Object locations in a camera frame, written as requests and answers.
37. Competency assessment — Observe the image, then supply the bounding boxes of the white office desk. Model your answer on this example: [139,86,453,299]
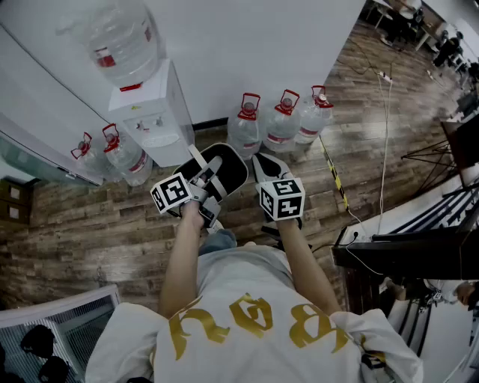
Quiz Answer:
[364,0,446,52]

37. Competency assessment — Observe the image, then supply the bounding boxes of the black tripod stand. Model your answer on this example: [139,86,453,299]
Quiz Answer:
[400,140,460,192]

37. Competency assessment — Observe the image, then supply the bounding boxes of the dark brown board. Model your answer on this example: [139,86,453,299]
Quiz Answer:
[441,111,479,188]

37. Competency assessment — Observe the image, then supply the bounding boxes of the white framed wire glass panel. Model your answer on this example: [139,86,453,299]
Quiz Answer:
[0,284,120,383]

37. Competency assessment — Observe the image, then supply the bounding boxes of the clear water jug red handle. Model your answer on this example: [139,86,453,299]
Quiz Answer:
[260,88,301,153]
[227,92,263,161]
[293,85,335,145]
[70,131,110,181]
[101,123,153,187]

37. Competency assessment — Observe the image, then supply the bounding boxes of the brown cardboard box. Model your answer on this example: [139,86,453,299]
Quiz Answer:
[0,179,34,205]
[0,200,31,225]

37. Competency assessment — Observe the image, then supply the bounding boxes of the black and white VR headset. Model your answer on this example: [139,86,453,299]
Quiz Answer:
[171,143,250,206]

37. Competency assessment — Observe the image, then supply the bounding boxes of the person's right forearm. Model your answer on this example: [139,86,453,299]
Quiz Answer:
[275,218,342,316]

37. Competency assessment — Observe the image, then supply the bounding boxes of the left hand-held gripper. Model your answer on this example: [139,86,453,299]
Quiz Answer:
[150,156,230,228]

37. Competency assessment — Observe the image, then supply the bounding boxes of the person's white printed shirt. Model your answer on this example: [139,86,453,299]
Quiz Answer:
[85,245,424,383]

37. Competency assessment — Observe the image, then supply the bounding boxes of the white water dispenser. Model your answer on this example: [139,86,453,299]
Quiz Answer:
[107,58,195,168]

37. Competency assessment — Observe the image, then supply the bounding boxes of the yellow black striped floor strip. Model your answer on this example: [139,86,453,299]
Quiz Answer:
[318,135,350,211]

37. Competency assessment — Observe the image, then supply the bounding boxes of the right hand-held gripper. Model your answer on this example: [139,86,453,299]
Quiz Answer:
[252,153,306,222]

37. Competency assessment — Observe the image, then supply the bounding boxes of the black cable bundle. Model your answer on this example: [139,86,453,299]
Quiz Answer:
[260,222,287,251]

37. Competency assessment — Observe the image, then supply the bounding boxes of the person's left forearm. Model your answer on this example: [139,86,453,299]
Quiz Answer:
[159,203,206,319]

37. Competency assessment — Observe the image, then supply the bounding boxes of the person's blue jeans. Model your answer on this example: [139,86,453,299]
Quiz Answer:
[198,228,239,257]

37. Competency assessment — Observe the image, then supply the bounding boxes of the black metal rack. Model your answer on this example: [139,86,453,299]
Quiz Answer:
[331,224,479,281]

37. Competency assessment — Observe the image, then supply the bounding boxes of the white cable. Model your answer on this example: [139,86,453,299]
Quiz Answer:
[376,74,394,236]

